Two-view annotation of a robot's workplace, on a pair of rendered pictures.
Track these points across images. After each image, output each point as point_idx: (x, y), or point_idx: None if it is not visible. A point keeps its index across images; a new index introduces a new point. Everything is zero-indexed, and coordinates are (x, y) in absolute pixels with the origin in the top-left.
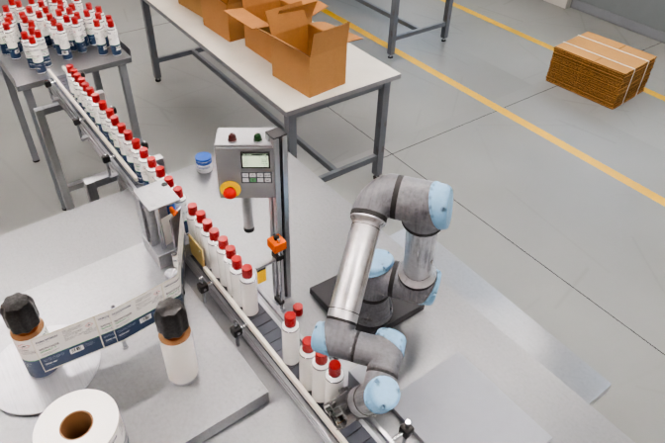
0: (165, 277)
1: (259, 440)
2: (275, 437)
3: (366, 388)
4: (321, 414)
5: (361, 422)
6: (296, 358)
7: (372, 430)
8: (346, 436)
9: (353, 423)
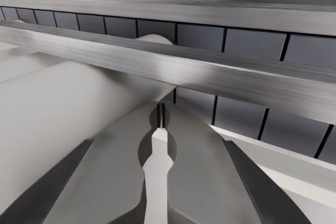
0: None
1: (145, 163)
2: (154, 149)
3: None
4: (152, 136)
5: (272, 25)
6: (14, 46)
7: None
8: (264, 111)
9: (248, 56)
